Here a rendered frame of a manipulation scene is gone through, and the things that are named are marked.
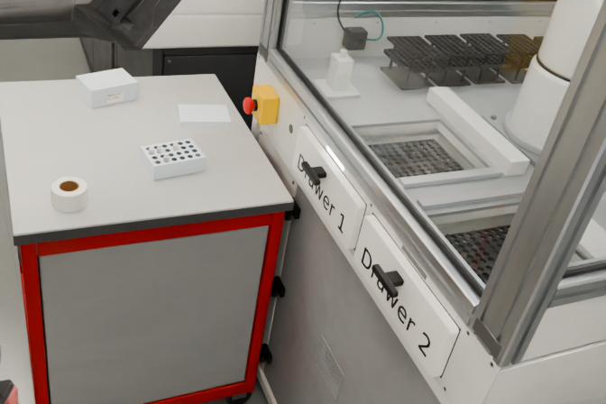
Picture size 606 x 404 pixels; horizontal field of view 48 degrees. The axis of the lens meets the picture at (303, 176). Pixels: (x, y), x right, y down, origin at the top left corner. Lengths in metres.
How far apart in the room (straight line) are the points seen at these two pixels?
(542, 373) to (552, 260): 0.26
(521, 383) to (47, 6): 0.82
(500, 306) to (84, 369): 1.06
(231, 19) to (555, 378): 1.35
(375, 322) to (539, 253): 0.50
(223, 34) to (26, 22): 1.30
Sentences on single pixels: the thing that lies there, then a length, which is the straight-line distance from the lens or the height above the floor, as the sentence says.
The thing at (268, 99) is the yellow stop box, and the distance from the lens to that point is 1.59.
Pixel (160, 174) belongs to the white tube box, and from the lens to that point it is 1.54.
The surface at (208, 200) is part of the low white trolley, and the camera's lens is 1.49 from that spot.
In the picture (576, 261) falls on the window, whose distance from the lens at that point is 0.98.
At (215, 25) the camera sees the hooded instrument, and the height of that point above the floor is 0.87.
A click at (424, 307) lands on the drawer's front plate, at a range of 1.12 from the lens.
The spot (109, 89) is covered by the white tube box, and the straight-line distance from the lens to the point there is 1.79.
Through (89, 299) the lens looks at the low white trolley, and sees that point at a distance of 1.58.
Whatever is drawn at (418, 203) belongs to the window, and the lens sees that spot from 1.15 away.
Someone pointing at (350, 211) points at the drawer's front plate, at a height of 0.90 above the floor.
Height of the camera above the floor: 1.65
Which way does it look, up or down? 34 degrees down
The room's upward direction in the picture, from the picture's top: 11 degrees clockwise
